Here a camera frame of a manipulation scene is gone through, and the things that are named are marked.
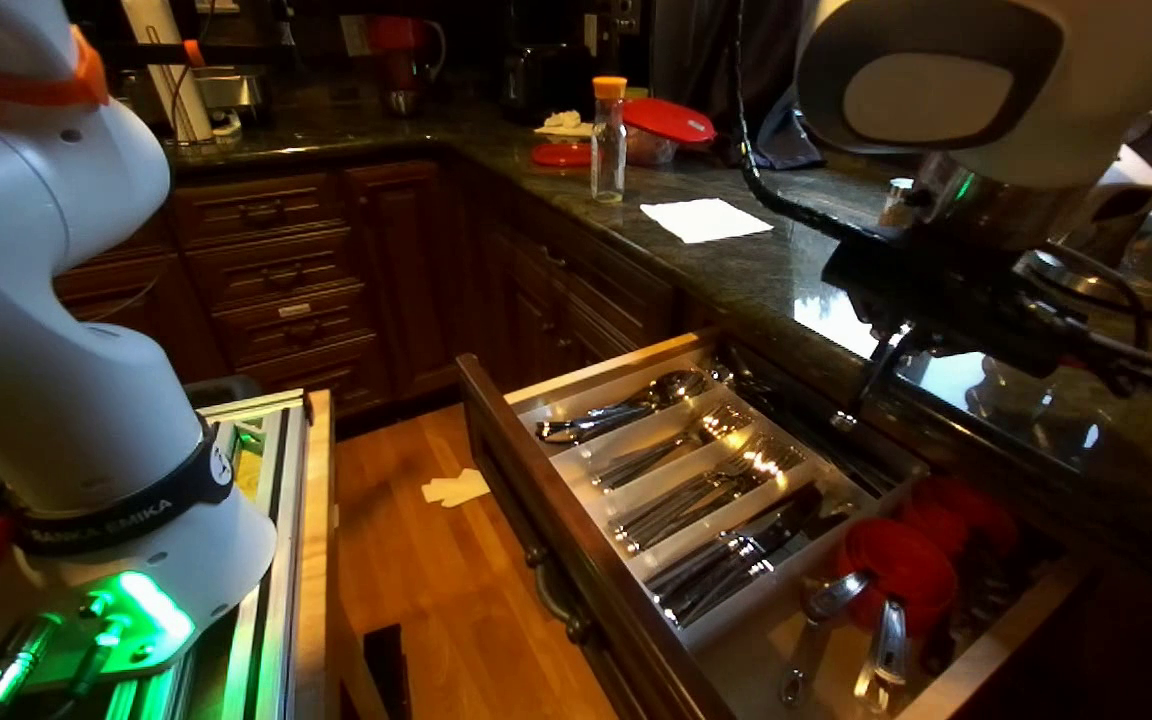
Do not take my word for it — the dark wood drawer cabinet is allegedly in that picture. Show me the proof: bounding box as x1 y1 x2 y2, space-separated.
51 155 465 418

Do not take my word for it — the metal can opener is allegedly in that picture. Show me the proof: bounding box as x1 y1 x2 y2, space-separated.
782 572 915 713

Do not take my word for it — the white paper napkin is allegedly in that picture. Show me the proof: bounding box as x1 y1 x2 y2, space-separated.
636 194 778 246

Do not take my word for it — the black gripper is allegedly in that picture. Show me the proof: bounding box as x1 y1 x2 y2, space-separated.
822 233 1099 418

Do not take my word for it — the silver table spoon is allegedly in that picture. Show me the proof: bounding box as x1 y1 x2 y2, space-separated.
531 369 738 446

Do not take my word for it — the aluminium robot cart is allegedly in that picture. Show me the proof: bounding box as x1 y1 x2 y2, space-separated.
94 385 341 720

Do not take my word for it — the grey utensil organizer tray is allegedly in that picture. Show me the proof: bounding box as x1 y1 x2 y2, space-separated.
513 348 922 654

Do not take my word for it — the grey countertop appliance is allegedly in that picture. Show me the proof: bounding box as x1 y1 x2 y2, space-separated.
167 55 270 143

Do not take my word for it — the dark wood base cabinet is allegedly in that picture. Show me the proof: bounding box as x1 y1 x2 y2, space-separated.
453 165 690 394

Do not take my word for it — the wooden kitchen drawer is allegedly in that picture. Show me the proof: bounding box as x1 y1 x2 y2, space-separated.
453 326 1091 720

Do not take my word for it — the silver table knife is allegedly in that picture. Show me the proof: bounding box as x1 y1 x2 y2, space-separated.
648 484 863 632

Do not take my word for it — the person in dark clothing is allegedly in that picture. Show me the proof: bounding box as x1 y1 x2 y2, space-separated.
648 0 814 137

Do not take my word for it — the silver fork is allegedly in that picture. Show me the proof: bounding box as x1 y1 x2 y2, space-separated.
611 446 803 557

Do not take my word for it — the white paper scrap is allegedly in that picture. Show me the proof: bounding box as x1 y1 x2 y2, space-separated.
416 462 496 511

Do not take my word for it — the silver teaspoon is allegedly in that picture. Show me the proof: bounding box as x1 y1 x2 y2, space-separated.
591 408 756 490

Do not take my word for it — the red utensil in drawer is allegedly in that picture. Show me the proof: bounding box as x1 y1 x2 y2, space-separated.
827 476 1024 639

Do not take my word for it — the glass bottle orange cap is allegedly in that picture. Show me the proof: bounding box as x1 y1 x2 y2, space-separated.
589 71 633 209

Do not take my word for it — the red electric kettle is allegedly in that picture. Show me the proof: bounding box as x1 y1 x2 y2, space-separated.
366 13 453 118

